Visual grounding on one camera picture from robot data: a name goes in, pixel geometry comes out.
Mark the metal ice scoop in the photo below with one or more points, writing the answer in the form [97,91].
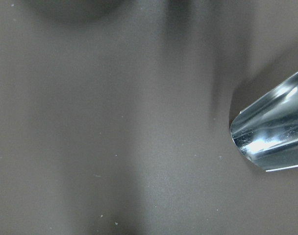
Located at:
[266,132]

